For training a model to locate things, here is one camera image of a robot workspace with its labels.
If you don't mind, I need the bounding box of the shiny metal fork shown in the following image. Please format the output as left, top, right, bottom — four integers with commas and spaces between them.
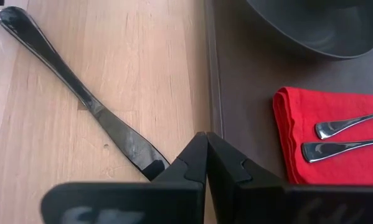
301, 138, 373, 164

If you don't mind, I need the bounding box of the dark grey plate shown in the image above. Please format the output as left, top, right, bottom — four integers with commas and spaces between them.
245, 0, 373, 60

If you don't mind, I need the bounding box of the shiny metal knife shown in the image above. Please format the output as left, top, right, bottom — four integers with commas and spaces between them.
0, 6, 171, 182

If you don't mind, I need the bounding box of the red cloth napkin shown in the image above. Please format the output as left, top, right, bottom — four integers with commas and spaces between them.
271, 86, 373, 187

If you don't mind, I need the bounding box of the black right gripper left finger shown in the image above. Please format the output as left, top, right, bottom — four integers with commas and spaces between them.
40, 131, 209, 224

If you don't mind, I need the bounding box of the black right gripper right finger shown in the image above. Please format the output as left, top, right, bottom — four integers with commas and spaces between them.
206, 131, 373, 224

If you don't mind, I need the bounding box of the brown plastic tray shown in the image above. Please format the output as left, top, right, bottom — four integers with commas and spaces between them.
204, 0, 373, 187

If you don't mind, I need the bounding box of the shiny metal spoon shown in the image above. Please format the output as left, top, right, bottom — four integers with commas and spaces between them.
314, 97, 373, 141

